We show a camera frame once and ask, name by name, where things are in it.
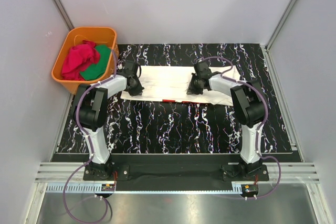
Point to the aluminium frame rail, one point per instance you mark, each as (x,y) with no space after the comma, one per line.
(270,172)

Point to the electronics board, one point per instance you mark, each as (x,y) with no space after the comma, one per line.
(108,187)
(250,190)

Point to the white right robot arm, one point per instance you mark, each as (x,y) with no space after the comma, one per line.
(250,107)

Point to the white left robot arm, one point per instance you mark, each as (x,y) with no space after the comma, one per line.
(90,107)

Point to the orange plastic basket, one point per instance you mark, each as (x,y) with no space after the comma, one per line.
(101,36)

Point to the left electronics board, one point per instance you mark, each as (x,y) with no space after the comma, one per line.
(108,187)

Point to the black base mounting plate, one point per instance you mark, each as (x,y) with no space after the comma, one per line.
(222,159)

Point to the red t-shirt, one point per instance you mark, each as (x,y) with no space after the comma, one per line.
(79,58)

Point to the white slotted cable duct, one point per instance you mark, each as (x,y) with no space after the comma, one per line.
(229,189)

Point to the green t-shirt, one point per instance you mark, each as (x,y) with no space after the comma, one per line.
(96,70)

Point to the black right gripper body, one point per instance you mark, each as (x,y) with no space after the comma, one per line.
(194,87)

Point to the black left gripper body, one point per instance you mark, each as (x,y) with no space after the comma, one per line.
(137,88)

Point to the black marbled table mat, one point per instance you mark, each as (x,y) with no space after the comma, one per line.
(145,127)

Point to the right electronics board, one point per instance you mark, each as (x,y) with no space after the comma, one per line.
(250,190)

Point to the white Coca-Cola t-shirt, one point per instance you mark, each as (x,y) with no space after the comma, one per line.
(169,84)

